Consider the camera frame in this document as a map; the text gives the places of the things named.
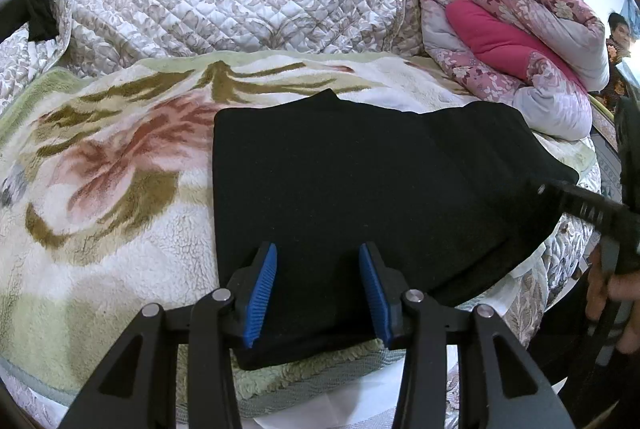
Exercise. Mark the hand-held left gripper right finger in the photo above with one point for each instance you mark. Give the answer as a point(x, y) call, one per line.
point(375, 299)

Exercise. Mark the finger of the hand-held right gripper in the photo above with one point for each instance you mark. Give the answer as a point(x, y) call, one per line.
point(585, 204)

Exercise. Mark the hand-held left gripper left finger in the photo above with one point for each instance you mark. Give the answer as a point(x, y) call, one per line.
point(260, 299)

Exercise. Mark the black pants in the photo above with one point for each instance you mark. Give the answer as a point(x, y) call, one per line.
point(350, 169)

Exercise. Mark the person's right hand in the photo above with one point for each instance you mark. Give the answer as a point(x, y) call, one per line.
point(595, 294)

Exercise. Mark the floral fleece blanket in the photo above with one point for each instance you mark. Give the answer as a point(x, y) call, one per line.
point(125, 234)

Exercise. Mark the pink pillow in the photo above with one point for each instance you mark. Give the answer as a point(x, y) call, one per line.
point(490, 34)

